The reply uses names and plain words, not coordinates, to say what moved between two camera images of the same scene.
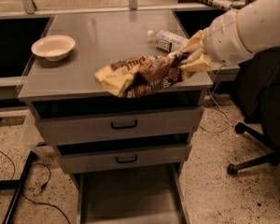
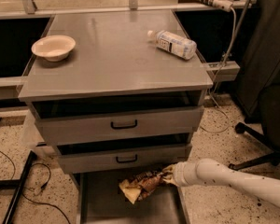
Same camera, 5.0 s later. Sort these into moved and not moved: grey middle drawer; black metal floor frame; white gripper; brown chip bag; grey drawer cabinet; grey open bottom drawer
Moved: white gripper; brown chip bag
Not moved: grey open bottom drawer; black metal floor frame; grey drawer cabinet; grey middle drawer
